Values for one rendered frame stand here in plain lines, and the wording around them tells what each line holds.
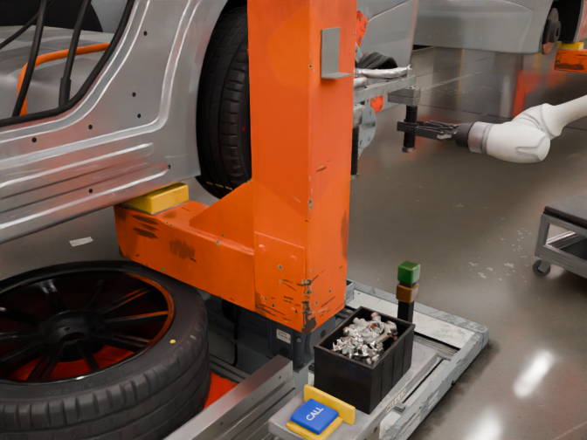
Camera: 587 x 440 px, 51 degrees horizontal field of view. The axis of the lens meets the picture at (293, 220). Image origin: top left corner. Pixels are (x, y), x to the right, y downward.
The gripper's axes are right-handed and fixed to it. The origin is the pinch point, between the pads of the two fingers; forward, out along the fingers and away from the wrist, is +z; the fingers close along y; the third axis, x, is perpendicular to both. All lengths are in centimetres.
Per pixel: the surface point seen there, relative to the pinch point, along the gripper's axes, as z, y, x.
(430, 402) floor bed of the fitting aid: -26, -25, -78
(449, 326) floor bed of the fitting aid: -14, 14, -75
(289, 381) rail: -8, -72, -49
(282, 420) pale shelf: -24, -95, -38
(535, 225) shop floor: -5, 147, -83
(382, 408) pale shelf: -38, -79, -38
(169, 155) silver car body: 36, -68, 0
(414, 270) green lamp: -32, -56, -17
